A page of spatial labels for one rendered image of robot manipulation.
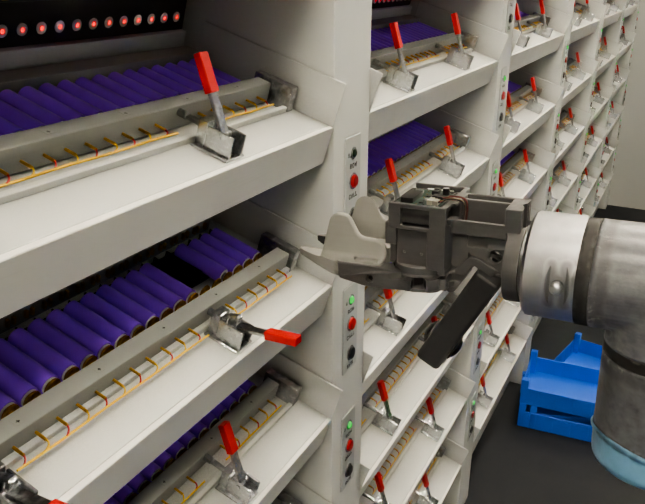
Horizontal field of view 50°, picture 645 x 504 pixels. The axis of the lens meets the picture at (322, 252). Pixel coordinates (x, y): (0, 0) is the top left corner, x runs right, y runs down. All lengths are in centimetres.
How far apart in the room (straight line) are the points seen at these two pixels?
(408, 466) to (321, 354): 61
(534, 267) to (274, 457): 42
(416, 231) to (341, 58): 25
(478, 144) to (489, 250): 86
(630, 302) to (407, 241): 19
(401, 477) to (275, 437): 59
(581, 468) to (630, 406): 154
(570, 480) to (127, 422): 163
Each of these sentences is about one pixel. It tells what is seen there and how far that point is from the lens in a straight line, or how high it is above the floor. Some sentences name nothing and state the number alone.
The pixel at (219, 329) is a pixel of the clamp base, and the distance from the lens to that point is 70.
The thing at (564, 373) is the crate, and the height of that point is 10.
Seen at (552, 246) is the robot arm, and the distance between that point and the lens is 58.
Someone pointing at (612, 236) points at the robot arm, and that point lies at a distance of 59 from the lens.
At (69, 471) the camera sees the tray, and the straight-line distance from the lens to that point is 57.
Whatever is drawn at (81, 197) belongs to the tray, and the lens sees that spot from 53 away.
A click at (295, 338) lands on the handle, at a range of 66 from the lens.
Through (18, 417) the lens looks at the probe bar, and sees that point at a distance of 58.
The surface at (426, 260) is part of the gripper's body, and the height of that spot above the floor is 105.
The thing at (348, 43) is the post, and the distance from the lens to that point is 80.
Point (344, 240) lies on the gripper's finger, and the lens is 65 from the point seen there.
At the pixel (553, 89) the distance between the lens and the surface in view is 213.
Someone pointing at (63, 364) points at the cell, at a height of 98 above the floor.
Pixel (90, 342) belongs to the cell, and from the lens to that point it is 65.
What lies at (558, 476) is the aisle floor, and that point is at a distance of 211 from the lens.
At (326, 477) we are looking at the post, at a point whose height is 64.
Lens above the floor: 128
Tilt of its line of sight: 22 degrees down
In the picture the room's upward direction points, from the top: straight up
